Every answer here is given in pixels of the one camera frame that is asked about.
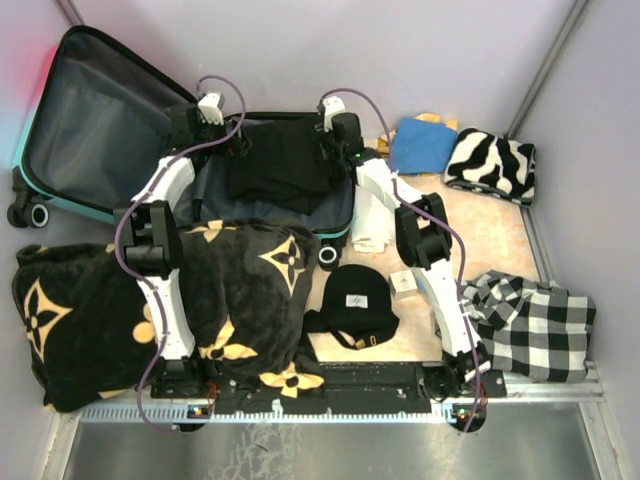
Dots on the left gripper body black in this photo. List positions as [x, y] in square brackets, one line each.
[231, 147]

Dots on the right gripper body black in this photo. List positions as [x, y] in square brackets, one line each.
[328, 145]

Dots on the black garment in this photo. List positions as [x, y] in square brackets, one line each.
[286, 164]

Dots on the white garment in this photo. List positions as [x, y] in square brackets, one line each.
[372, 229]

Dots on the zebra pattern fleece blanket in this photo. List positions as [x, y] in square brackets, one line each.
[488, 164]

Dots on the black white checkered shirt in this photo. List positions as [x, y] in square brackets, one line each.
[536, 329]

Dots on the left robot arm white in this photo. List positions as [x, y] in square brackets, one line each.
[147, 243]

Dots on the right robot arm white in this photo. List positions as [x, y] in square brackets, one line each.
[423, 241]

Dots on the yellow white patterned cloth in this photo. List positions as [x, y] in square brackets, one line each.
[382, 145]

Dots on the blue folded cloth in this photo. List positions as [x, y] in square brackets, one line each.
[425, 145]

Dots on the small white box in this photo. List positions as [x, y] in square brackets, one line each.
[402, 284]

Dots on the black beanie white label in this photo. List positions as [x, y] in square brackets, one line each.
[357, 298]

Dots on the black blanket yellow flowers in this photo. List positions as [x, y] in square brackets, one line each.
[244, 287]

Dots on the clear toiletry bag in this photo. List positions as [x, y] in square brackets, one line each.
[425, 287]

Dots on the black cap gold buckle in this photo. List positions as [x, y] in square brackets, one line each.
[360, 334]

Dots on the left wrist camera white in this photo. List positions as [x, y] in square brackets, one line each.
[210, 107]

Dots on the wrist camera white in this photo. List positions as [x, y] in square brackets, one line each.
[330, 107]
[210, 107]

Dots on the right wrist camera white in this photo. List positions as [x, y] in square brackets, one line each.
[330, 107]

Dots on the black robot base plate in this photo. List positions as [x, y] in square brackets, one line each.
[338, 389]

